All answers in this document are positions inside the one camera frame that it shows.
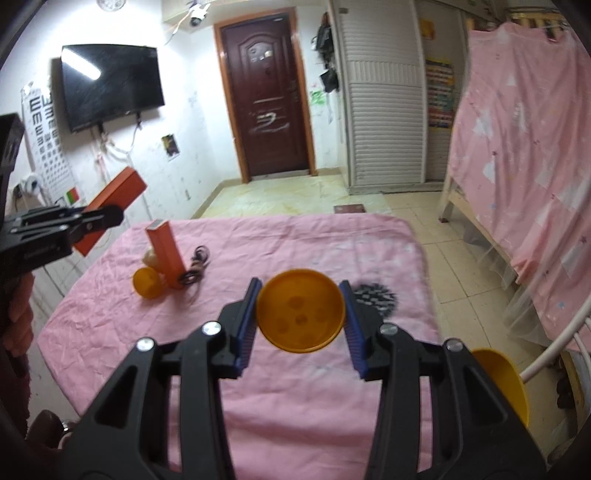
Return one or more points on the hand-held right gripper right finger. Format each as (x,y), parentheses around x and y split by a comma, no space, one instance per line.
(355,332)

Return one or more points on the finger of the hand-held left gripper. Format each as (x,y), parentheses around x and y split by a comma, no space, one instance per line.
(104,217)

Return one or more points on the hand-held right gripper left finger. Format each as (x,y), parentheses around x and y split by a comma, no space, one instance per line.
(247,323)

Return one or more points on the plain orange cardboard box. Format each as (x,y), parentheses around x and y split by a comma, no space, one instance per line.
(122,189)

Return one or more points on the orange plastic bowl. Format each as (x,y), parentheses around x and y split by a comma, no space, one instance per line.
(300,309)

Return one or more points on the orange plastic bin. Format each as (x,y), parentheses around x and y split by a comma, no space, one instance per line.
(501,383)

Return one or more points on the person's left forearm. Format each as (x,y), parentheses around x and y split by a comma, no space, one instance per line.
(16,318)

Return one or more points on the red green flag sticker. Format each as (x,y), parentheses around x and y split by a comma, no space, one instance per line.
(72,195)

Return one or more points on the black hair brush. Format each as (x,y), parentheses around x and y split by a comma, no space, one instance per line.
(378,300)

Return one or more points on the beige crumpled paper ball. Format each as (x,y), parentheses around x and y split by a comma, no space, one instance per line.
(150,259)

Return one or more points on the orange box with grey end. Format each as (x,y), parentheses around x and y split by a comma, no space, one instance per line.
(166,254)

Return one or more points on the orange plastic cup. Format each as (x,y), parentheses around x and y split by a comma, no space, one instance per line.
(147,284)

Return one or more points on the eye chart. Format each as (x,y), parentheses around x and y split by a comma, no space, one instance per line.
(51,152)

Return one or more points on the pink bed sheet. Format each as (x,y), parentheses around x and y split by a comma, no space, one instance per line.
(286,244)

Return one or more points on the dark red doormat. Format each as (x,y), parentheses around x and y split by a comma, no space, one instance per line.
(349,209)

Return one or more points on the white tulle bed skirt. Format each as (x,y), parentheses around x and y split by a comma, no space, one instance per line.
(531,314)

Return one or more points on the dark brown door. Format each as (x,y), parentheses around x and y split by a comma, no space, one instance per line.
(268,101)

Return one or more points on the white slatted wardrobe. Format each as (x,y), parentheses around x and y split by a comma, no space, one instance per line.
(383,115)

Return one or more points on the small black hanging bag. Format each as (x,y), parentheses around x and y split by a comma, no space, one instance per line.
(329,81)

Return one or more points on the colourful grid poster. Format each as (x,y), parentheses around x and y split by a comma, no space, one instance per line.
(438,92)

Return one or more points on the pink printed curtain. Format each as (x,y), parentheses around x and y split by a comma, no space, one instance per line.
(521,138)

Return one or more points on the large black hanging bag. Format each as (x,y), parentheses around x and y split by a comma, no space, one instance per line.
(324,39)

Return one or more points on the yellow sticker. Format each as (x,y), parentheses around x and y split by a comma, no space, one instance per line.
(427,28)

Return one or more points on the open wall junction box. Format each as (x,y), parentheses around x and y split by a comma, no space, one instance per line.
(170,147)

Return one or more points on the black wall television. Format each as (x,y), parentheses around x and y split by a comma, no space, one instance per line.
(111,83)

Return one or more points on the wooden bunk bed frame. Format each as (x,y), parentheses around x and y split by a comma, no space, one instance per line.
(455,196)

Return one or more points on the white metal chair frame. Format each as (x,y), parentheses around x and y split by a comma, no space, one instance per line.
(554,348)

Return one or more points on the round wall clock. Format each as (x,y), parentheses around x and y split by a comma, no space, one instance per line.
(111,3)

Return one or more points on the white security camera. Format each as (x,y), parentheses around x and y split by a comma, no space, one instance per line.
(197,18)

